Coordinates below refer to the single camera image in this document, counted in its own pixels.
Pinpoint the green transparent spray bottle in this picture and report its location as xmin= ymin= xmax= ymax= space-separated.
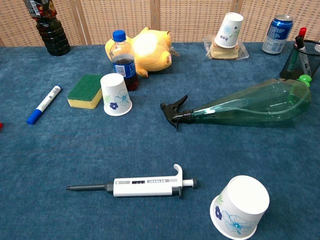
xmin=159 ymin=78 xmax=312 ymax=132

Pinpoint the dark tea bottle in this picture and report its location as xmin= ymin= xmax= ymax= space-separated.
xmin=23 ymin=0 xmax=71 ymax=57

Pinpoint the black capped marker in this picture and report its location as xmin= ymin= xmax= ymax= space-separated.
xmin=294 ymin=35 xmax=306 ymax=51

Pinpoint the blue flower paper cup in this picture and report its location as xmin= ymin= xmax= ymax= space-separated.
xmin=99 ymin=72 xmax=133 ymax=117
xmin=209 ymin=175 xmax=271 ymax=239

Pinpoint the yellow plush duck toy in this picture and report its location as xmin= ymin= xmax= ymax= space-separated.
xmin=104 ymin=26 xmax=180 ymax=78

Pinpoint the cola bottle with blue cap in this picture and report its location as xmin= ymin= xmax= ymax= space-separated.
xmin=109 ymin=29 xmax=140 ymax=92

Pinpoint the blue soda can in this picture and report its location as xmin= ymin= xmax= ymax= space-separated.
xmin=261 ymin=14 xmax=294 ymax=55

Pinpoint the blue whiteboard marker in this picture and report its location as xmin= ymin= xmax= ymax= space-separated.
xmin=26 ymin=84 xmax=63 ymax=125

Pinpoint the paper cup with blue logo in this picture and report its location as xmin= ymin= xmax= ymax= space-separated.
xmin=213 ymin=12 xmax=244 ymax=49

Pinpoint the green and yellow sponge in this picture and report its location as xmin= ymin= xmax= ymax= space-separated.
xmin=66 ymin=73 xmax=104 ymax=110

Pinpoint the woven folding screen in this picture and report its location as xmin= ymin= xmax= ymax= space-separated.
xmin=0 ymin=0 xmax=320 ymax=47

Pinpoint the plastic wrapped bread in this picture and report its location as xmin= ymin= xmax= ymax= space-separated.
xmin=202 ymin=35 xmax=250 ymax=60

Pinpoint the blue carpet table cover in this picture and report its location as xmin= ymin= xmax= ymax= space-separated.
xmin=0 ymin=41 xmax=320 ymax=240

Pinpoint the white lab pipette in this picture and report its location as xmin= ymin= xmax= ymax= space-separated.
xmin=65 ymin=163 xmax=198 ymax=200

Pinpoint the green plastic toy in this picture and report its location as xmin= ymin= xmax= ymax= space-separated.
xmin=296 ymin=74 xmax=313 ymax=88

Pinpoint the red capped marker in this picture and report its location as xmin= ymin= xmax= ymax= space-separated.
xmin=297 ymin=26 xmax=311 ymax=75

